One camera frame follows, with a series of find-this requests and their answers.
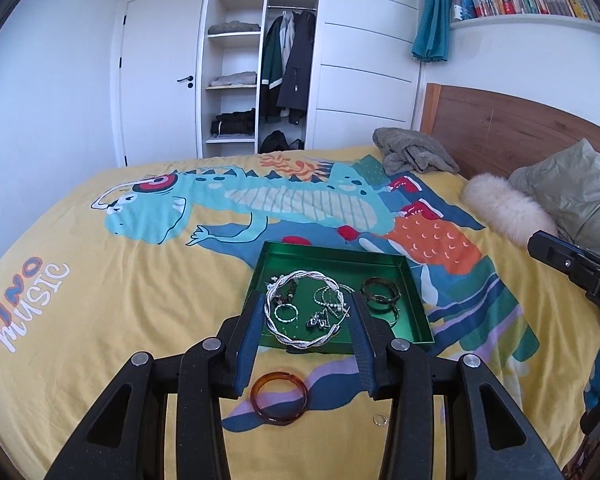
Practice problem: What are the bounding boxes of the white door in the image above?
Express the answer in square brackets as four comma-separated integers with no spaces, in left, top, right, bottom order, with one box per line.
[110,0,207,167]

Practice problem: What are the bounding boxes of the green jacket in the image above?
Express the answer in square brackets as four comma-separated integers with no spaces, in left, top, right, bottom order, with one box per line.
[257,14,287,126]

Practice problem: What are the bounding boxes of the white fur pillow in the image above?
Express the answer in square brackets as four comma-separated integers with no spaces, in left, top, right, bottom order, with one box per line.
[460,172,559,249]

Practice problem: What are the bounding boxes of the grey-green duvet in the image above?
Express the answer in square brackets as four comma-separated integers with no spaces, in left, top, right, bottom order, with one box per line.
[507,138,600,262]

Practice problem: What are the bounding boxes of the twisted silver bangle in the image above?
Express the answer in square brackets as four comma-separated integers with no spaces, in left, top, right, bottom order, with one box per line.
[263,269,354,352]

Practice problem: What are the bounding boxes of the dark jacket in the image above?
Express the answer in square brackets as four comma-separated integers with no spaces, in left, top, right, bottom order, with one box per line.
[275,9,317,126]

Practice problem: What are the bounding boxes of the teal curtain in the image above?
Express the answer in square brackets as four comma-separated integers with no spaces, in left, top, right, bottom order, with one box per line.
[410,0,455,63]

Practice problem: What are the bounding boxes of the white wardrobe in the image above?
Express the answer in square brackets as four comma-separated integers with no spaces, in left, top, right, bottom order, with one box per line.
[195,0,427,159]

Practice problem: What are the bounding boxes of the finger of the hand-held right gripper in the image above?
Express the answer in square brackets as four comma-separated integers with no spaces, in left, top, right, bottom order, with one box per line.
[526,230,600,292]

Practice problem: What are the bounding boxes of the dark brown bangle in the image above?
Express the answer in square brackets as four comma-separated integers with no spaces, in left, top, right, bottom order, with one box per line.
[375,302,402,329]
[360,275,402,309]

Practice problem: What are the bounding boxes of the brown bead bracelet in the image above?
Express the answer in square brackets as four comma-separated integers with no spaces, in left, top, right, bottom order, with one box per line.
[267,279,302,307]

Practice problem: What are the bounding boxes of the grey folded clothes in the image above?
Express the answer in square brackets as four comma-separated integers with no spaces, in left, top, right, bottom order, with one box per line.
[207,20,262,37]

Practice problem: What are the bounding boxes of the pearl chain bracelet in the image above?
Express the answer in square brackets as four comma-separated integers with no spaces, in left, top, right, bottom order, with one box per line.
[313,284,344,317]

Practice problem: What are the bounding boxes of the beige folded clothes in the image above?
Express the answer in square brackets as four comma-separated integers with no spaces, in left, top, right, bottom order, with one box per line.
[208,70,258,88]

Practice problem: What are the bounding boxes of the amber bangle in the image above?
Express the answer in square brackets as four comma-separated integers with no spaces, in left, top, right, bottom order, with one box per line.
[250,370,310,427]

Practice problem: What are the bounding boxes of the green tray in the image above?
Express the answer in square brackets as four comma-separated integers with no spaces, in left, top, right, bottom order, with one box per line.
[244,240,435,356]

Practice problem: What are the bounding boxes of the yellow printed bed sheet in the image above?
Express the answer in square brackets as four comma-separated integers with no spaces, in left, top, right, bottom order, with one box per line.
[0,147,600,480]

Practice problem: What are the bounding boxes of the black bag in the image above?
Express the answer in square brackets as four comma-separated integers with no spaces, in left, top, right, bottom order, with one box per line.
[258,129,305,154]

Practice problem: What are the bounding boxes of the black folded clothes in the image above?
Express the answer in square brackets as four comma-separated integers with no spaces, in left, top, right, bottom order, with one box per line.
[210,108,257,137]

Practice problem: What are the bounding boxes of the grey blanket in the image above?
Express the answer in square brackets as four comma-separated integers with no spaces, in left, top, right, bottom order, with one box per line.
[372,127,461,177]

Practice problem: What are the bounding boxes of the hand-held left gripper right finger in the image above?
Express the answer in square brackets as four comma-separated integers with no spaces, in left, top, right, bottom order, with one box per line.
[349,291,566,480]

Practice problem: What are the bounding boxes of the wooden headboard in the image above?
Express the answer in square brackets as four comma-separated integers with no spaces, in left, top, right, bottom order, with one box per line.
[419,82,600,197]

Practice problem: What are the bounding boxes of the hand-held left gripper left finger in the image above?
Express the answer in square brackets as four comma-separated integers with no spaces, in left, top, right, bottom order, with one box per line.
[42,290,268,480]

